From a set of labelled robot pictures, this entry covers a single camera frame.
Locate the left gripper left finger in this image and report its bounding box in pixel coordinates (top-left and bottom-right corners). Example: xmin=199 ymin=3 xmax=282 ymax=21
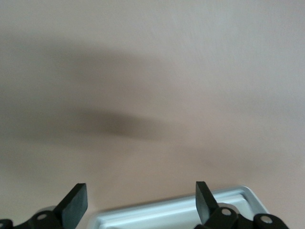
xmin=0 ymin=183 xmax=88 ymax=229

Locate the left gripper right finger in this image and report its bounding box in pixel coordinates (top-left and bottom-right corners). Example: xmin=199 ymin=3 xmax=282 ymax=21
xmin=195 ymin=181 xmax=289 ymax=229

